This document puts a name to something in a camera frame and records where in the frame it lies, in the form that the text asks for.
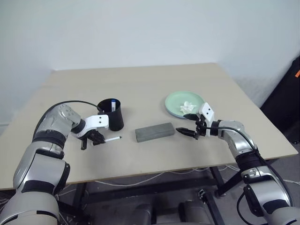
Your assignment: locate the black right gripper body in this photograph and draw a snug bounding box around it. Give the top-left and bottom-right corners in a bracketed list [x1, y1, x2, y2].
[194, 114, 210, 141]

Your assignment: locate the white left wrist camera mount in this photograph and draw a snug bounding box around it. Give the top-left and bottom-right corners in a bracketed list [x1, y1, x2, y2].
[71, 114, 110, 139]

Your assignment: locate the blue round plate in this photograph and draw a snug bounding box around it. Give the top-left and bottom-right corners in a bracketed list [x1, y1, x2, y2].
[164, 104, 188, 120]

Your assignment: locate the grey glasses case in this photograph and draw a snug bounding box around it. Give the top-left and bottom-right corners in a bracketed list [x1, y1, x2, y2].
[135, 122, 176, 143]

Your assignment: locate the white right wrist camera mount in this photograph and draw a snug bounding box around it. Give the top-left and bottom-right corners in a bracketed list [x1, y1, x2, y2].
[198, 102, 215, 128]

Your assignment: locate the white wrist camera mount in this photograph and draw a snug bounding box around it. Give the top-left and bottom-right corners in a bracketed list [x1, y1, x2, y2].
[71, 114, 110, 139]
[198, 102, 215, 128]

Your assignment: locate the white tissue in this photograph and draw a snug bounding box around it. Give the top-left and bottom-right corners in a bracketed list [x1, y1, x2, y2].
[180, 101, 196, 114]

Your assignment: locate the large black case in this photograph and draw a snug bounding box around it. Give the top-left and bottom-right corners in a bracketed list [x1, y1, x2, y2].
[259, 55, 300, 145]

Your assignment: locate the black plastic cup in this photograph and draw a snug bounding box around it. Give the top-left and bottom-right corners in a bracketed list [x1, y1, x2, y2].
[97, 98, 124, 132]

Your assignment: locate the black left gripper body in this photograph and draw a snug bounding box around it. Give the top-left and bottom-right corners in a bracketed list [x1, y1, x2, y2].
[81, 129, 99, 142]

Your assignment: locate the white floor cable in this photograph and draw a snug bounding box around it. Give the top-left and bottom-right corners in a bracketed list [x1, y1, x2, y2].
[92, 165, 239, 186]

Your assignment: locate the black metal table frame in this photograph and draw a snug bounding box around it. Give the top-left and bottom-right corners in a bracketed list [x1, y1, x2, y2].
[55, 164, 243, 225]

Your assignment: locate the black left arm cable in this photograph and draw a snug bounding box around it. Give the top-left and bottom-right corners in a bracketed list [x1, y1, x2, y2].
[46, 100, 105, 115]

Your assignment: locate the green round plate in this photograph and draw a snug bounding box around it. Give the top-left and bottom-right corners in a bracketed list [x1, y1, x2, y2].
[165, 90, 205, 118]

